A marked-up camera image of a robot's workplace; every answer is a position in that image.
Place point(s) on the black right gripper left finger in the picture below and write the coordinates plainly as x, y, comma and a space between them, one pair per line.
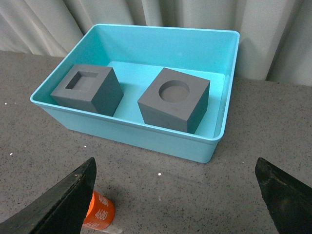
60, 210

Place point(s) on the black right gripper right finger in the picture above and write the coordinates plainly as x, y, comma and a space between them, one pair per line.
288, 200

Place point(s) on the orange cylinder part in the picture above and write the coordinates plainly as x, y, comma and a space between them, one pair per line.
100, 214

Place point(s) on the gray cube with square hole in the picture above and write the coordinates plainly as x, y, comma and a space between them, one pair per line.
89, 88

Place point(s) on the gray cube with round hole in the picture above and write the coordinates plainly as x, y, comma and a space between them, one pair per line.
175, 100

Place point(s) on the light blue plastic box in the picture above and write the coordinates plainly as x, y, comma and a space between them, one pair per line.
137, 54

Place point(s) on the white pleated curtain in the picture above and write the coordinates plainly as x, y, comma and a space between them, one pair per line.
275, 35

